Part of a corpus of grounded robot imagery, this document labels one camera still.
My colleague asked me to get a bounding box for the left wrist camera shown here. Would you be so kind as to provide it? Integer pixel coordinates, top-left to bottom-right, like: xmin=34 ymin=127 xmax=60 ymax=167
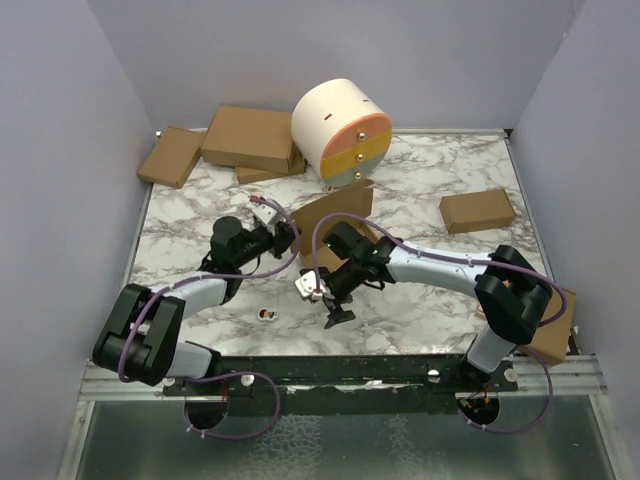
xmin=250 ymin=195 xmax=285 ymax=236

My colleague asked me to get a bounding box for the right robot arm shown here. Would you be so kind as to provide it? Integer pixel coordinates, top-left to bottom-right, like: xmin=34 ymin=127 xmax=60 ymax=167
xmin=319 ymin=221 xmax=553 ymax=391

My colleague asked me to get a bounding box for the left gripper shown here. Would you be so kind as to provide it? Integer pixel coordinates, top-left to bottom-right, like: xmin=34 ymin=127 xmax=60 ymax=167
xmin=234 ymin=219 xmax=303 ymax=268

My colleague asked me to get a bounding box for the round cream drawer cabinet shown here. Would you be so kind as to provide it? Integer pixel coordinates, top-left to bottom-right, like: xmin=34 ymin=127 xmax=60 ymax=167
xmin=291 ymin=78 xmax=393 ymax=188

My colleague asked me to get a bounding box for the small cartoon sticker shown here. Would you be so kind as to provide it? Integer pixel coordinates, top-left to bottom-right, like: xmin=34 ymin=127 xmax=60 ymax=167
xmin=258 ymin=309 xmax=279 ymax=320

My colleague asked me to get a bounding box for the cardboard box under book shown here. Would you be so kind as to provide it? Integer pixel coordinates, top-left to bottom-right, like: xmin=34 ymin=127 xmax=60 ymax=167
xmin=516 ymin=289 xmax=576 ymax=366

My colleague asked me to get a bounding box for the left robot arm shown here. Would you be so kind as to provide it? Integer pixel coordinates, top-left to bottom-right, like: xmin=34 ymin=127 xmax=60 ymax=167
xmin=91 ymin=216 xmax=300 ymax=395

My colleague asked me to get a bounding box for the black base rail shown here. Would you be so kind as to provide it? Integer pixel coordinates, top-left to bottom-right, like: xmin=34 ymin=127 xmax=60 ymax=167
xmin=163 ymin=354 xmax=518 ymax=417

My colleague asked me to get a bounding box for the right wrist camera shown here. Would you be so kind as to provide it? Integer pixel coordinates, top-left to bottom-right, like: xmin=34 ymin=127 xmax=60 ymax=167
xmin=294 ymin=270 xmax=328 ymax=302

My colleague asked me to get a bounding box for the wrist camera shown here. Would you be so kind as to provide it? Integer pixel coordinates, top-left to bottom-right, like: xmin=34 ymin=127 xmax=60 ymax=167
xmin=294 ymin=270 xmax=328 ymax=302
xmin=250 ymin=195 xmax=285 ymax=236

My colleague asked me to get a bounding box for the large folded cardboard box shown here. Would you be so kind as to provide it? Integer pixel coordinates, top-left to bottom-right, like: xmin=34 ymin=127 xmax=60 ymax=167
xmin=200 ymin=106 xmax=294 ymax=173

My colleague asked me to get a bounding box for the small folded cardboard box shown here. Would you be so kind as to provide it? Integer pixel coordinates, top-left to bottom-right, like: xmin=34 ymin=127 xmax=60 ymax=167
xmin=439 ymin=189 xmax=516 ymax=234

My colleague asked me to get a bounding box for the cardboard box under large box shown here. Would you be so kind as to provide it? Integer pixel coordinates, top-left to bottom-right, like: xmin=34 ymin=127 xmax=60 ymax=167
xmin=236 ymin=157 xmax=306 ymax=184

